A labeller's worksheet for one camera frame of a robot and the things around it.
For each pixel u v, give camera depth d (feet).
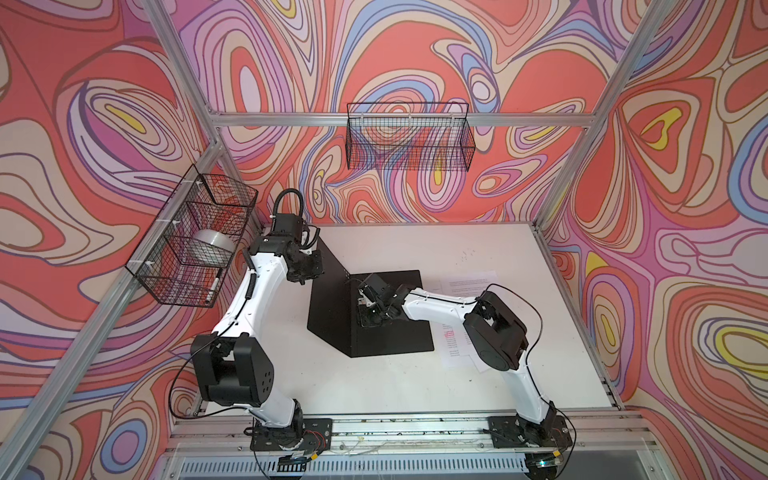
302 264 2.29
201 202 2.42
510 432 2.42
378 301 2.42
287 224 2.13
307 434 2.40
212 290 2.35
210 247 2.31
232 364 1.40
